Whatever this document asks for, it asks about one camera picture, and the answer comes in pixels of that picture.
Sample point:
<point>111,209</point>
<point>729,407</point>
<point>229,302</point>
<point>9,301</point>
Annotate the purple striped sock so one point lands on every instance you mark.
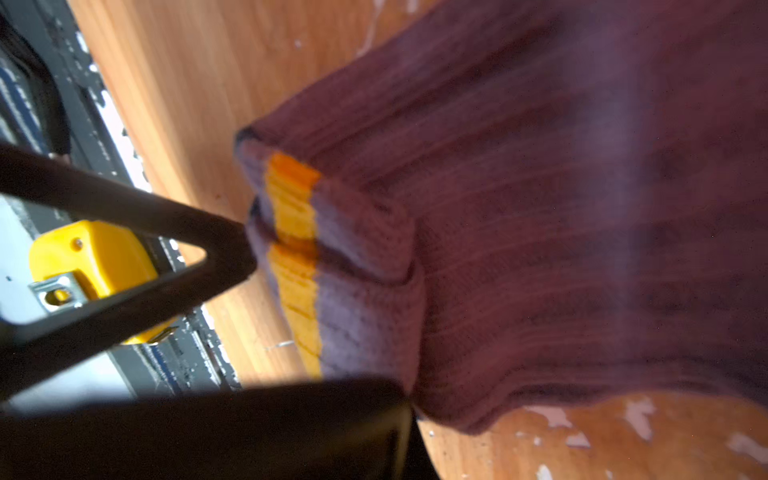
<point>521,203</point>

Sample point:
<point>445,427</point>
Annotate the yellow tape measure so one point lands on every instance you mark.
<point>84,262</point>

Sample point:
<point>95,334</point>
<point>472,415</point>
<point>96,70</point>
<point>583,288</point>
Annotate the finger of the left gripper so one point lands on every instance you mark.
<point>120,270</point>
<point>351,429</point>

